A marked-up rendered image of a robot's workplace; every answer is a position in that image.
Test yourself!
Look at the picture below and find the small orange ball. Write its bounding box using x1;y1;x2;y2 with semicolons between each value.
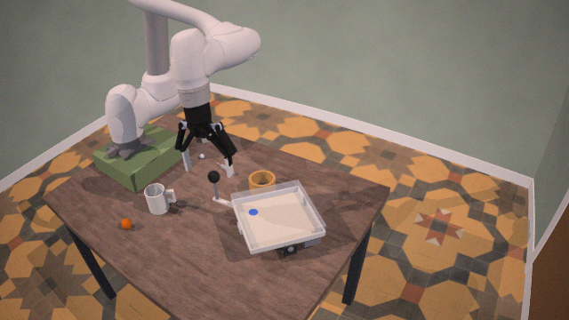
121;219;132;229

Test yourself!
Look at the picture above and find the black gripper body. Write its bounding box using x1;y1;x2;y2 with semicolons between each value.
183;102;212;139

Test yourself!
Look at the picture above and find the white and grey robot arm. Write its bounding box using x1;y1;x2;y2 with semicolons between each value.
105;0;261;161

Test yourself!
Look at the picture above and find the white ceramic mug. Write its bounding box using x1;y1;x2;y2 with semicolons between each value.
144;183;176;215

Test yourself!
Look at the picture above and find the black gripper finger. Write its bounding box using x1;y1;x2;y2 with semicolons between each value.
199;122;237;178
175;120;196;172

